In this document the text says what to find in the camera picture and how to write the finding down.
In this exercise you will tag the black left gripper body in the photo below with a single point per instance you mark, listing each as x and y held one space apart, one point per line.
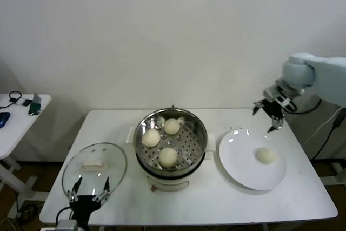
84 205

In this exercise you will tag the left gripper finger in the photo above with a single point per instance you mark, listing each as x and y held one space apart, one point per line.
74 193
106 194

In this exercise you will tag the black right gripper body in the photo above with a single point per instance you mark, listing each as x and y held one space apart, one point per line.
275 109

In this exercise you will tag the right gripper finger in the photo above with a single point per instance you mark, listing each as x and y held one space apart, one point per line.
277 122
258 105

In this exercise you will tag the white steamed baozi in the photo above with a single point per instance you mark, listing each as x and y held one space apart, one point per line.
266 155
150 138
172 126
168 158

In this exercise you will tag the round glass pot lid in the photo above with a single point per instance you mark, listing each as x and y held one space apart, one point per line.
108 158

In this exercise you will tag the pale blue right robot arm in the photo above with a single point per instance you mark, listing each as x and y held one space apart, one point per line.
324 74

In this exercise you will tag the stainless steel steamer basket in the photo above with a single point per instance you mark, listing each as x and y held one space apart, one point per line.
194 136

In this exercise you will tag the white table foot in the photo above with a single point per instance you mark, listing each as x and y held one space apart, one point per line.
335 172
28 185

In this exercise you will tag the white round plate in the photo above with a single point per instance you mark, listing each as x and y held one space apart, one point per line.
238 166

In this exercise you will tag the cream electric cooker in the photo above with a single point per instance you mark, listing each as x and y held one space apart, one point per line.
167 181

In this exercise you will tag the white side table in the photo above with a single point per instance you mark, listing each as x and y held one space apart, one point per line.
16 136

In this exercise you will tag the green and grey tool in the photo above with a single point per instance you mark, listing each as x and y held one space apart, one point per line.
35 106

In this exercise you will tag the small black device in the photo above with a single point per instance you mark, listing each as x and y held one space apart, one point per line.
27 102

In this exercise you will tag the blue object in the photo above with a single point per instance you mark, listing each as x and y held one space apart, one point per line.
4 118

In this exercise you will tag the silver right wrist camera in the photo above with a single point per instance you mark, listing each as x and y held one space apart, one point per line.
282 94

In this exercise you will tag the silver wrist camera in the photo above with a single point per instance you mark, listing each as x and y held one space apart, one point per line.
66 226
282 94

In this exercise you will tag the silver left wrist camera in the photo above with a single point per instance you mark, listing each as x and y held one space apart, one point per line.
66 226

